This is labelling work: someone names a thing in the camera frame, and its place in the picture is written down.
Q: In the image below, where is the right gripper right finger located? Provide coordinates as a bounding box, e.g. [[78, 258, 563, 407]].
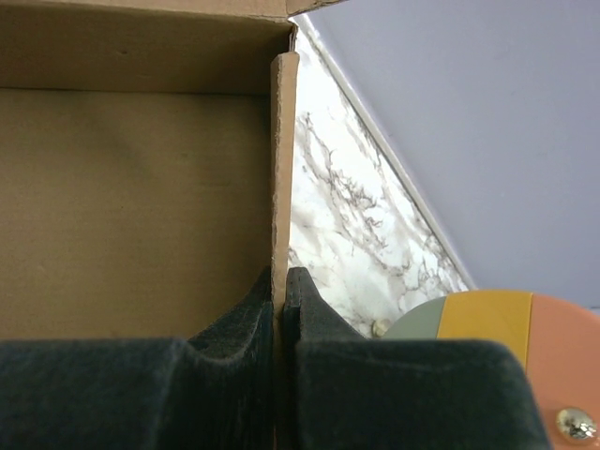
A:
[[281, 267, 551, 450]]

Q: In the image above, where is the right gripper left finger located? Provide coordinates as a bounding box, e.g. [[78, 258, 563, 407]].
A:
[[1, 270, 274, 449]]

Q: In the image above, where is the cardboard box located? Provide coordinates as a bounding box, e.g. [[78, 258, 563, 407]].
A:
[[0, 0, 353, 357]]

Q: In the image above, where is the white cylinder container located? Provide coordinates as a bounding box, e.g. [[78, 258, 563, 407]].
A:
[[372, 290, 599, 449]]

